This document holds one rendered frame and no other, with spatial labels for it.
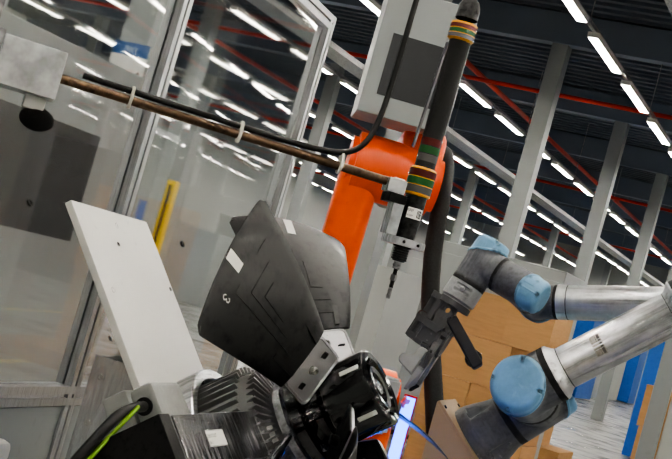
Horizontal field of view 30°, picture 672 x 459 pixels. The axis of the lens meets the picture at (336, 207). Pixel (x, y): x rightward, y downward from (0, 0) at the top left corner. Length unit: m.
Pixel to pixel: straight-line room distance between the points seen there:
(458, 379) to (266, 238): 8.40
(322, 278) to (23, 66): 0.57
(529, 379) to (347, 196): 3.61
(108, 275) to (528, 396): 0.96
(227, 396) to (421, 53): 4.25
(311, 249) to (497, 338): 8.03
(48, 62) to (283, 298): 0.47
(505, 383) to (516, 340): 7.46
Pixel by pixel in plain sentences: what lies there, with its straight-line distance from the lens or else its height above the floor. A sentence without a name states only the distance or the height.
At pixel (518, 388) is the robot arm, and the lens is 2.51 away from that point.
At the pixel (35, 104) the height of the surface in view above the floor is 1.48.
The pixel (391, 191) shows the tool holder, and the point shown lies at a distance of 1.94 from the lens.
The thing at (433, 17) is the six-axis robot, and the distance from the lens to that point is 6.02.
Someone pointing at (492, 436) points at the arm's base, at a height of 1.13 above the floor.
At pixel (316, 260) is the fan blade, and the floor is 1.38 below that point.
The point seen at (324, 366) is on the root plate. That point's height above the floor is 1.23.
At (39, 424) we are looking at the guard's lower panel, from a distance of 2.59.
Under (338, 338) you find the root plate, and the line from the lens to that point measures 1.94.
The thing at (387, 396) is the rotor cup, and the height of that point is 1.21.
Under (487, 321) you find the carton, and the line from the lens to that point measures 10.08.
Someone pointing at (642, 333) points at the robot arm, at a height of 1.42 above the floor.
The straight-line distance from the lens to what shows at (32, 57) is 1.83.
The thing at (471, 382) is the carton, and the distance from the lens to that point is 10.06.
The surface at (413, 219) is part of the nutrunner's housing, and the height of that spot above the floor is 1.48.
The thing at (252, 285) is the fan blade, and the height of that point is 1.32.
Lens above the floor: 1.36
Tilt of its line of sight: 3 degrees up
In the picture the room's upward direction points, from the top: 16 degrees clockwise
